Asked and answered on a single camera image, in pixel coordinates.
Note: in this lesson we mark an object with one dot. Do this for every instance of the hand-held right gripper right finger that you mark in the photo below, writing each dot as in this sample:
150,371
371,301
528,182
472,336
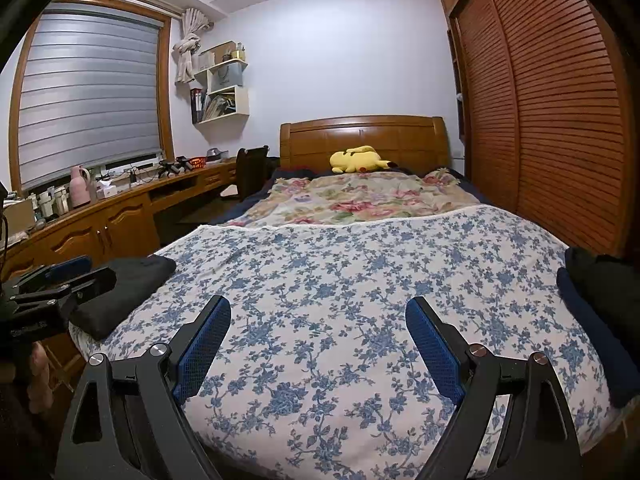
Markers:
435,355

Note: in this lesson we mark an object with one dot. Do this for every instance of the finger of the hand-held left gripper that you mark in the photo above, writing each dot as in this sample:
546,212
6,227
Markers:
67,266
85,287

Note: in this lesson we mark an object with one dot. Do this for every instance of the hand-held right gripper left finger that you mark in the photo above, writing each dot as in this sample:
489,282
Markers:
200,355

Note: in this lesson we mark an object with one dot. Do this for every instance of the black buttoned coat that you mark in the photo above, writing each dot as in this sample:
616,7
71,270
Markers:
605,275

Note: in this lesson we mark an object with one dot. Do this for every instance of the person's left hand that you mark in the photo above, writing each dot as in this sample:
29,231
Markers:
40,380

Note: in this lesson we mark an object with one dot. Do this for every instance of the folded grey garment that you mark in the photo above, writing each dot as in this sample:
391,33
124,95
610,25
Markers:
125,285

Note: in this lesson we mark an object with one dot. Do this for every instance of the row of white bottles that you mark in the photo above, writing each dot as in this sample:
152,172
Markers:
50,204

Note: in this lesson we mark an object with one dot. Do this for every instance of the cardboard box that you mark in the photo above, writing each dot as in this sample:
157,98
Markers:
17,216

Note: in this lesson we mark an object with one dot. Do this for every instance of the wooden desk cabinet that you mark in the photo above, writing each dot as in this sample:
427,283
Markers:
125,220

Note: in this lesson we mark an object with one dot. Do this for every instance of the pink thermos jug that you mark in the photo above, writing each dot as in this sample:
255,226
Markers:
80,192

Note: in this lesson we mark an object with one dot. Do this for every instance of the pink box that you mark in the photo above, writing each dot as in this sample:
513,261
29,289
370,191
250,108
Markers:
106,191

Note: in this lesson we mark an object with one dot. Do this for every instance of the blue floral bed sheet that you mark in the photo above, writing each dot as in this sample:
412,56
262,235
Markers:
325,285

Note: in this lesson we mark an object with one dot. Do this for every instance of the black device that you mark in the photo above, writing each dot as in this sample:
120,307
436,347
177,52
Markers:
174,166

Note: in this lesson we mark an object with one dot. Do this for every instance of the folded navy garment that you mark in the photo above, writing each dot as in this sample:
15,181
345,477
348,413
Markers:
600,350

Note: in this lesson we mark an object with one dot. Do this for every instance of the red basket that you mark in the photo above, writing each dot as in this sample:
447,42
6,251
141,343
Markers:
197,163

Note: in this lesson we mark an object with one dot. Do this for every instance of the grey window blind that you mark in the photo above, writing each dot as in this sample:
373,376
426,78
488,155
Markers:
90,100

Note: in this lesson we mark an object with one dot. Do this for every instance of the pink floral quilt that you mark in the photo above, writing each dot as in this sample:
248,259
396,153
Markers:
360,200

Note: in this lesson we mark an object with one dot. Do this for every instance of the metal bowl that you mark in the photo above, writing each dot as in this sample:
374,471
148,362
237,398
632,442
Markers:
216,154

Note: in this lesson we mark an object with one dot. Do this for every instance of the dark wooden chair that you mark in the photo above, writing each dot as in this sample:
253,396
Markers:
252,170

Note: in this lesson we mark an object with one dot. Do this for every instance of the navy bedding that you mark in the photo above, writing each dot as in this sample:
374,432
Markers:
292,174

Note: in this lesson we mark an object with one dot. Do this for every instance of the black binders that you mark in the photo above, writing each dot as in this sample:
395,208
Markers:
196,105

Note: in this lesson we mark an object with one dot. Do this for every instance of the yellow plush toy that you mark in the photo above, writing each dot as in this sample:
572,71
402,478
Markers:
355,161

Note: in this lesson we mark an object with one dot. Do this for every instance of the wooden bed headboard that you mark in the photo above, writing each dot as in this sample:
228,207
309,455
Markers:
400,140

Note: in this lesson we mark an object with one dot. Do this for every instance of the leaning books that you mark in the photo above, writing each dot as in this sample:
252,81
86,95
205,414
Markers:
220,107

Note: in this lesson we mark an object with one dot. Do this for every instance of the tied beige curtain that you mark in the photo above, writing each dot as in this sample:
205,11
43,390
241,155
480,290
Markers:
185,55

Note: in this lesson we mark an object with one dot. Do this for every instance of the grey paper bag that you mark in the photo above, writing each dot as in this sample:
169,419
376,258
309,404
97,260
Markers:
227,77

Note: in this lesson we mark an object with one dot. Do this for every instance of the wooden louvered wardrobe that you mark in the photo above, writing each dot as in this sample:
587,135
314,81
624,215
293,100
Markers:
550,110

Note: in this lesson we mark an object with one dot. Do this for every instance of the wooden window frame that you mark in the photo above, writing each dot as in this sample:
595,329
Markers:
166,100

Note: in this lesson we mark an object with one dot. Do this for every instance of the white wall shelf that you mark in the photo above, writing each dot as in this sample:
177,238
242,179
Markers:
242,105

